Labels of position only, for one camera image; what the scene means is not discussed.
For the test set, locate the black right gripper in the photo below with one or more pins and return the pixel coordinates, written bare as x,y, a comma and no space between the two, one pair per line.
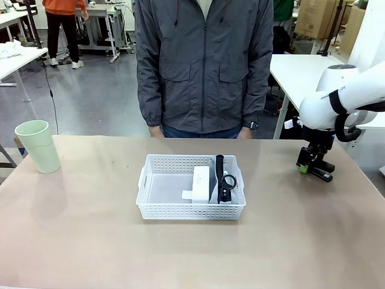
317,138

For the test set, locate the black stapler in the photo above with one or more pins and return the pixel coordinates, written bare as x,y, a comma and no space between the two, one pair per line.
325,173

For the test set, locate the grey campus pouch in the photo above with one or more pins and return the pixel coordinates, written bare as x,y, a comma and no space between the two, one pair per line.
224,192

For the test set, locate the white power strip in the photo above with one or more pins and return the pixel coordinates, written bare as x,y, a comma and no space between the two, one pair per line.
201,183

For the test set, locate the pale green plastic cup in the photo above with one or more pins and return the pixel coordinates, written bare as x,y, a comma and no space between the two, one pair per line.
39,147

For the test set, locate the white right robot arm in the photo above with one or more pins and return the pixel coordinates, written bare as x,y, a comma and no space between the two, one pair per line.
340,99

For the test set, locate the white perforated plastic basket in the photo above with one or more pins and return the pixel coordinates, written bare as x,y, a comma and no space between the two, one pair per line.
144,204

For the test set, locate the person's left hand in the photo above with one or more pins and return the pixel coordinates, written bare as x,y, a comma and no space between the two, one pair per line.
245,134

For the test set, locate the person's right hand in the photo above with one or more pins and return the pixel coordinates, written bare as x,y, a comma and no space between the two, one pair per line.
156,132

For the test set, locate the black wrist watch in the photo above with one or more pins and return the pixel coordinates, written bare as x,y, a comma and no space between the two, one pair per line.
251,125

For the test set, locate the white desk with rounded corner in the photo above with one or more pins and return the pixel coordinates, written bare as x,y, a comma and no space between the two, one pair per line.
294,75

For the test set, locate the black metal stand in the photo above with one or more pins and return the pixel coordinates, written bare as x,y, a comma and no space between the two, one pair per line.
329,42

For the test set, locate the black office chair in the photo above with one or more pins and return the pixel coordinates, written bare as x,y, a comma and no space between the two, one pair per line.
281,40

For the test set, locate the tall brown cardboard box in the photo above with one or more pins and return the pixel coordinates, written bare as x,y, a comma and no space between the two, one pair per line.
353,30

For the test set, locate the large brown cardboard box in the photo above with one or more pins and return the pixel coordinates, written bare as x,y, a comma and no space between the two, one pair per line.
319,18

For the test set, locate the person in grey jacket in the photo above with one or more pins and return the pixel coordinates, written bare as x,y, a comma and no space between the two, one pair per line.
204,66

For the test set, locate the person in green top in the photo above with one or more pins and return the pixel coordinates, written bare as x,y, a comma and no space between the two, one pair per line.
284,10

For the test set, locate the grey equipment workbench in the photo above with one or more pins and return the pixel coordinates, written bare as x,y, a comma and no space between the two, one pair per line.
102,21

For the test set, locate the person in orange top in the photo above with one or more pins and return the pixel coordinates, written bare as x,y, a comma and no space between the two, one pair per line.
61,27

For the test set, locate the small open cardboard box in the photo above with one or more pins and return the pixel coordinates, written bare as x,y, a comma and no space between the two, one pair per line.
18,142

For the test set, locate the white crumpled cloth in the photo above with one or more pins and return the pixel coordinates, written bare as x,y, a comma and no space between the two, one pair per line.
10,49

